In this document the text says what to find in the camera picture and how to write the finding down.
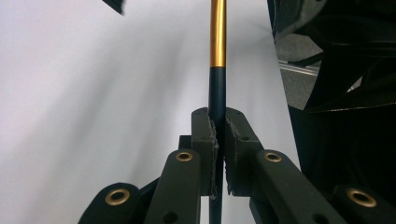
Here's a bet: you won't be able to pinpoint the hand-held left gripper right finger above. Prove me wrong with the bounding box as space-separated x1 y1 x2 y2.
223 106 266 198

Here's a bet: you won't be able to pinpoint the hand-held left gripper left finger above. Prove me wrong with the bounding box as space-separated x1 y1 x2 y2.
178 106 219 198

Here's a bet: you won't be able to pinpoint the black and gold chopstick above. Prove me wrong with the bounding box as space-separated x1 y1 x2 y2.
207 0 228 224

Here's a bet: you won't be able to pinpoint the metal rail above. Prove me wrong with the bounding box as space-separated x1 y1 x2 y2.
277 60 321 77

